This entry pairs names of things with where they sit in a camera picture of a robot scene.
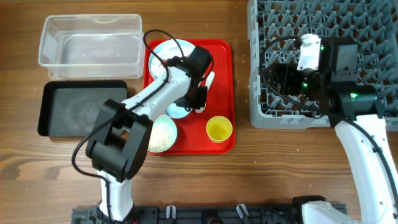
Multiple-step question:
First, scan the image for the clear plastic bin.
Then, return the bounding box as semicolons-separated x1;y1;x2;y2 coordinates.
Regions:
38;14;145;80

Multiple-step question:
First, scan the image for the white rice pile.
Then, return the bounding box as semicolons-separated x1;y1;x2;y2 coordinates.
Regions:
148;124;173;152

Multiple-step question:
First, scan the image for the large light blue plate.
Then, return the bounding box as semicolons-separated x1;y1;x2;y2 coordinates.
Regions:
148;39;197;82

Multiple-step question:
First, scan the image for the white plastic spoon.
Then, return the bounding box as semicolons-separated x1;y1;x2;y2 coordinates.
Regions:
195;72;215;113

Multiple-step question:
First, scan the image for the mint green bowl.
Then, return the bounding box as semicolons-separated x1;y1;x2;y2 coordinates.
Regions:
153;115;178;151

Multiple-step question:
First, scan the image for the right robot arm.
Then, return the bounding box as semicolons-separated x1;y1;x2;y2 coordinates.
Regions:
260;34;397;223

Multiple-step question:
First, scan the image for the small light blue bowl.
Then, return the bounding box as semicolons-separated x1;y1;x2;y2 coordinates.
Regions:
163;103;192;119

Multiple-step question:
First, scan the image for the red serving tray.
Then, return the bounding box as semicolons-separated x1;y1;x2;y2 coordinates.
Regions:
153;39;236;156

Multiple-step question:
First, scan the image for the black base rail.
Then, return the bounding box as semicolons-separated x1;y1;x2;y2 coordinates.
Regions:
71;203;348;224

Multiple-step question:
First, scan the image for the yellow plastic cup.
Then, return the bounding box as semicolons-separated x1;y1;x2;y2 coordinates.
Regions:
206;116;233;143

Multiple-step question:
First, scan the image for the black tray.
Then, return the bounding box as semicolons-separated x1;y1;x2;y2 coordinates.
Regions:
37;80;127;138

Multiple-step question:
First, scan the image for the grey dishwasher rack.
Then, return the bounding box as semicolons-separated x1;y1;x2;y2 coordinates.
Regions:
246;0;397;132

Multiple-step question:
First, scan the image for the white crumpled tissue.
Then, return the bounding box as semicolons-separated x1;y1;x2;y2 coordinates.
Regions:
148;39;195;79

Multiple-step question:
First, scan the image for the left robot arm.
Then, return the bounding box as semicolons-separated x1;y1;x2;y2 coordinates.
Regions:
85;46;213;223

